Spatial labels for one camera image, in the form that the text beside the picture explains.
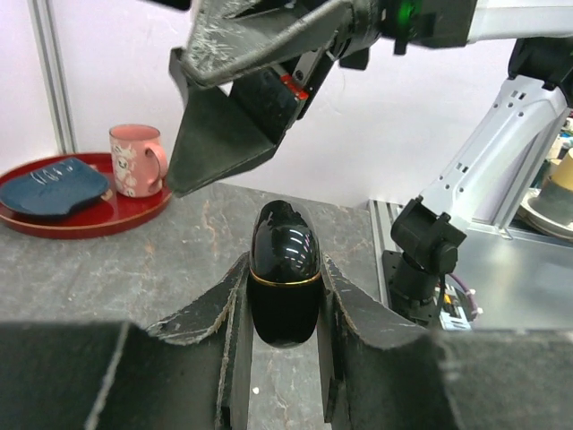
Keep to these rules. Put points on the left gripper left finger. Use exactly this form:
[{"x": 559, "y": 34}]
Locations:
[{"x": 191, "y": 370}]

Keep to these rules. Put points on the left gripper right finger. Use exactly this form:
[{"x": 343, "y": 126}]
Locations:
[{"x": 380, "y": 371}]

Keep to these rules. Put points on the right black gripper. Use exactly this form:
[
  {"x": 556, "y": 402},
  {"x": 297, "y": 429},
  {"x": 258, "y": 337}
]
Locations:
[{"x": 282, "y": 52}]

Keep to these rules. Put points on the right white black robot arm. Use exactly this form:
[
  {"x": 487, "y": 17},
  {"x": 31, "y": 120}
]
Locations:
[{"x": 535, "y": 95}]

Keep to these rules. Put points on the pink patterned cup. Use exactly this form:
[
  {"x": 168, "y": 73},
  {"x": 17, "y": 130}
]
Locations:
[{"x": 139, "y": 160}]

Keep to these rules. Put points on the red round tray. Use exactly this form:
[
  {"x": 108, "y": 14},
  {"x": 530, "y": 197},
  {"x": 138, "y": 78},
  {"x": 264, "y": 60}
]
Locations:
[{"x": 112, "y": 213}]

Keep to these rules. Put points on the blue ceramic plate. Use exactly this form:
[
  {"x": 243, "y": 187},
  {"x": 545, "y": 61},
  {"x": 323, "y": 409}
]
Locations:
[{"x": 55, "y": 190}]

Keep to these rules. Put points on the right aluminium frame post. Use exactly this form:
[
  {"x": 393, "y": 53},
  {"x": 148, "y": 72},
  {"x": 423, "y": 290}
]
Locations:
[{"x": 52, "y": 67}]

